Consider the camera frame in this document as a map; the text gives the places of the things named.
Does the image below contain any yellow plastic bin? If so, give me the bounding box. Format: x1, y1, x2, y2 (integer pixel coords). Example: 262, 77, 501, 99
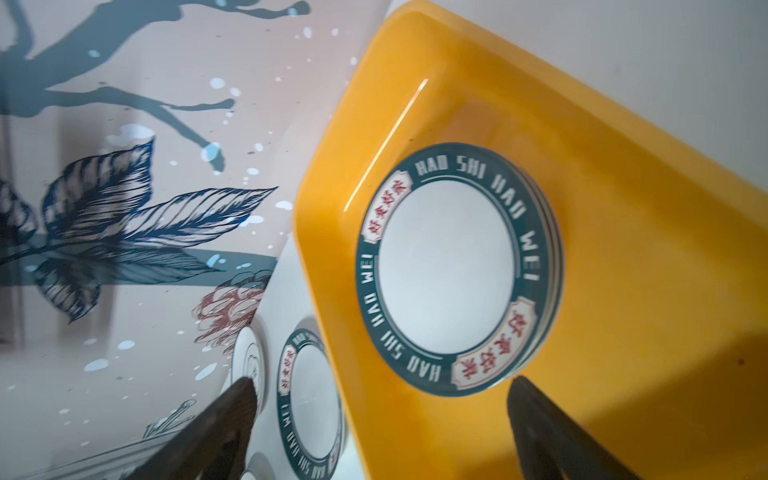
294, 1, 767, 479

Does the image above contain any green rim plate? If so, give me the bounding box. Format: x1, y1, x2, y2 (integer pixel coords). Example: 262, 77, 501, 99
276, 328, 346, 479
355, 143, 565, 397

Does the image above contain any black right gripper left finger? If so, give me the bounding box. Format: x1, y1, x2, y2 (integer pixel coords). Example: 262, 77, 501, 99
129, 377, 258, 479

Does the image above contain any white plate back centre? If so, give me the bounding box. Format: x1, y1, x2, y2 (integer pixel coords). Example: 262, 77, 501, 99
230, 326, 267, 415

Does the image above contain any green rim plate back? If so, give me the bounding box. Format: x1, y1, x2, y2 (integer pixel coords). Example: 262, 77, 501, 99
276, 328, 346, 479

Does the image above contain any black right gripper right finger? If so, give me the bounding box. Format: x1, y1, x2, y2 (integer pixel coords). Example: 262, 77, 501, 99
507, 376, 639, 480

